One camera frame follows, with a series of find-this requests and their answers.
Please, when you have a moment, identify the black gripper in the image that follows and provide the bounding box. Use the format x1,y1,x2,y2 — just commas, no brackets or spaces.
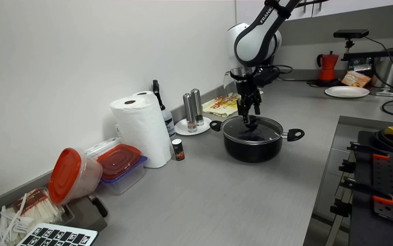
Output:
233,65,264,128

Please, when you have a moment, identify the glass lid with black knob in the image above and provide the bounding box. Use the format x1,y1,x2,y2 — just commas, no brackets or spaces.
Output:
221,114,285,146

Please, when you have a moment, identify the red moka pot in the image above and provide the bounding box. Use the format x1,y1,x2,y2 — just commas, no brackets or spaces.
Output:
315,49,341,86

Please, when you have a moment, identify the rectangular container with red lid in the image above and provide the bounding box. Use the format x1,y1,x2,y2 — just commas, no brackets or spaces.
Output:
95,142,148,196

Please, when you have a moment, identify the round container with red lid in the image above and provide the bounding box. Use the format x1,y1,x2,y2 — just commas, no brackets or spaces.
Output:
47,146,105,206

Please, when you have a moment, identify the yellow printed dish towel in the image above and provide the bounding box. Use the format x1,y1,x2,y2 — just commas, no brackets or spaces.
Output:
200,91,243,121

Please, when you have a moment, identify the steel grinder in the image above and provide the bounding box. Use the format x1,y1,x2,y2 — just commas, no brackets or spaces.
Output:
189,87,204,125
181,91,199,133

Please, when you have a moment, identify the small white round plate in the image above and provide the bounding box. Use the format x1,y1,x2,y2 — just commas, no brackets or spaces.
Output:
173,114,212,137

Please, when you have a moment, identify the spray bottle with black trigger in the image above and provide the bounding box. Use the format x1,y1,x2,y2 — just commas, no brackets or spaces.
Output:
151,77,177,139

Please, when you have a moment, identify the large white plate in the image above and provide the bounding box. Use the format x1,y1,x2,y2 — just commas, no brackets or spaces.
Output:
323,84,371,99

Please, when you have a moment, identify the white paper towel roll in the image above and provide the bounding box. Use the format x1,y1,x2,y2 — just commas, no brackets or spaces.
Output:
131,90,158,101
109,94,173,170

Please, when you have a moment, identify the orange snack packet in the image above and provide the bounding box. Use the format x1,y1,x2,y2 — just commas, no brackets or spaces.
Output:
339,69,372,88

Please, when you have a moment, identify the black bar clamp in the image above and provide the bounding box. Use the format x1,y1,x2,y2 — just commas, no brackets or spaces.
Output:
338,176,393,207
328,198,376,221
345,140,391,163

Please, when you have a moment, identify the steel kettle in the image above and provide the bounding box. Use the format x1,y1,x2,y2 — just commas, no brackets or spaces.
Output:
372,53,393,94

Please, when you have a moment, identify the clear plastic tray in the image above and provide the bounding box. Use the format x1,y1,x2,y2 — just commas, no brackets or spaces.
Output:
83,136,121,159

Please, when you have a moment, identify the dark grey tray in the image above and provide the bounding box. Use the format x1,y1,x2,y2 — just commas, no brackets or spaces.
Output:
62,193,110,232

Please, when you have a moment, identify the white keypad with black keys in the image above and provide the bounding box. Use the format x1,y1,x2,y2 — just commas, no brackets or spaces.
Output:
15,221,99,246

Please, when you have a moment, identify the bag of white plastic cutlery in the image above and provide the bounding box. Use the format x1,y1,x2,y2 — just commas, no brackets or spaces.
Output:
0,187,66,246

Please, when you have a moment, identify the black pot with two handles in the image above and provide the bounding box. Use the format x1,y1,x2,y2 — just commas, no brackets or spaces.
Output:
208,113,305,163

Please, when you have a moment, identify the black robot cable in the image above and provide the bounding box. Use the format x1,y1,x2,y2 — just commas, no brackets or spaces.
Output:
263,62,294,86

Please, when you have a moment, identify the black camera on stand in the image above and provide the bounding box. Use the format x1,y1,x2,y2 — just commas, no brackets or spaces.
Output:
333,28,371,61

